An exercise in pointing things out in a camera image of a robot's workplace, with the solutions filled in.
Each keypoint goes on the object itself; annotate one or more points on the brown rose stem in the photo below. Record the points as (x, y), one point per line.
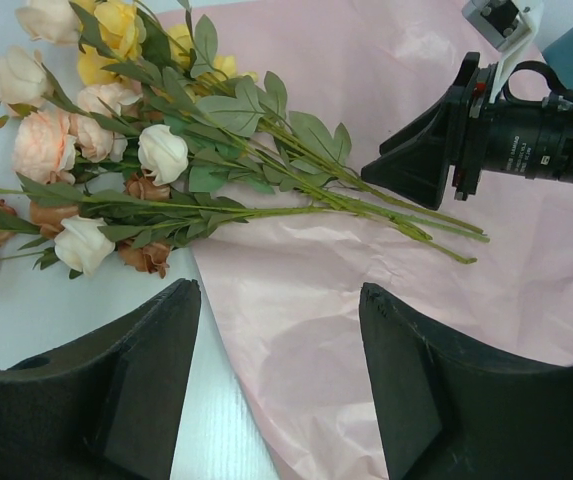
(80, 229)

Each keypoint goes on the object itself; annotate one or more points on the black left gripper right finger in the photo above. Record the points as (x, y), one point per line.
(451, 407)

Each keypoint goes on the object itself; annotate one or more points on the cream rose stem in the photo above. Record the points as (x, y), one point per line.
(27, 85)

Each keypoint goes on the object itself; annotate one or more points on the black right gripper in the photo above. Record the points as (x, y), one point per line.
(414, 163)

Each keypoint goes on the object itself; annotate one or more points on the yellow rose stem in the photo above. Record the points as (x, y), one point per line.
(201, 125)

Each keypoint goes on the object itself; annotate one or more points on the purple wrapping paper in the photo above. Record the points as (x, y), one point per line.
(285, 292)

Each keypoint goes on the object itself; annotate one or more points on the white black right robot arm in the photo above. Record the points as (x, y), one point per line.
(529, 139)

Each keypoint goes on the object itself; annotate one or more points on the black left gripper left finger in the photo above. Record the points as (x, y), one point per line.
(108, 404)

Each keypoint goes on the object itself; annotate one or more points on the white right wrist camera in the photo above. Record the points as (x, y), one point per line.
(509, 26)

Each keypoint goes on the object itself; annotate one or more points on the pink peony stem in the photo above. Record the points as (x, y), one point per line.
(59, 146)

